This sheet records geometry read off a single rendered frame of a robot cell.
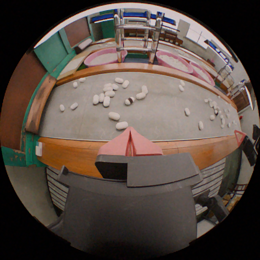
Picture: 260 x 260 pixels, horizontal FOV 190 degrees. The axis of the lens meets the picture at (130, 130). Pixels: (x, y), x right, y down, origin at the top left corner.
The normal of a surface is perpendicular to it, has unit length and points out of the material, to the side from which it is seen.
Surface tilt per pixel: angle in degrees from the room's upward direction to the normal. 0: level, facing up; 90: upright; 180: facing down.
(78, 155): 0
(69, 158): 0
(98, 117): 0
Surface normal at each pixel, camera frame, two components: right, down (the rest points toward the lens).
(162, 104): 0.00, -0.25
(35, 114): 0.92, -0.11
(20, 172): 0.99, 0.10
